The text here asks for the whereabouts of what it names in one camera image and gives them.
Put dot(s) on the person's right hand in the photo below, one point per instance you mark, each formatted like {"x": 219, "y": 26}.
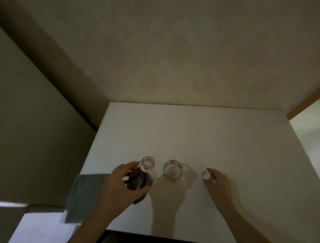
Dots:
{"x": 220, "y": 186}

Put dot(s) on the person's left hand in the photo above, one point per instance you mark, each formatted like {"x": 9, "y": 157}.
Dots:
{"x": 117, "y": 186}

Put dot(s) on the person's left thumb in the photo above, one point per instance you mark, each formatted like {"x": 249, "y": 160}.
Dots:
{"x": 140, "y": 191}

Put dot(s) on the person's right fingers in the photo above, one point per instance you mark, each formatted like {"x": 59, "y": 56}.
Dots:
{"x": 211, "y": 176}

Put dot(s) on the white bottle cap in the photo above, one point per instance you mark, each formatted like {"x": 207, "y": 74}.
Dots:
{"x": 206, "y": 175}

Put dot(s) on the clear bottle with dark liquid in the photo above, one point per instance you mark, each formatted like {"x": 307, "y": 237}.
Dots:
{"x": 140, "y": 179}

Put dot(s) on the person's left forearm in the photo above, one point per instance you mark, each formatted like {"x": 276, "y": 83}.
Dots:
{"x": 85, "y": 229}

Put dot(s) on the person's right forearm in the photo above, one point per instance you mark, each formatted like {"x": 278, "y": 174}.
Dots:
{"x": 246, "y": 225}

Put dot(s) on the clear drinking glass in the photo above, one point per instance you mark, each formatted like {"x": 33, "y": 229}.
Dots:
{"x": 173, "y": 170}

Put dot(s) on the grey cloth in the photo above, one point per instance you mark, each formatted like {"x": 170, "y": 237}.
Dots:
{"x": 83, "y": 197}

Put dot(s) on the wooden door frame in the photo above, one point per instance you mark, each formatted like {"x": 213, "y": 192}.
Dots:
{"x": 303, "y": 104}

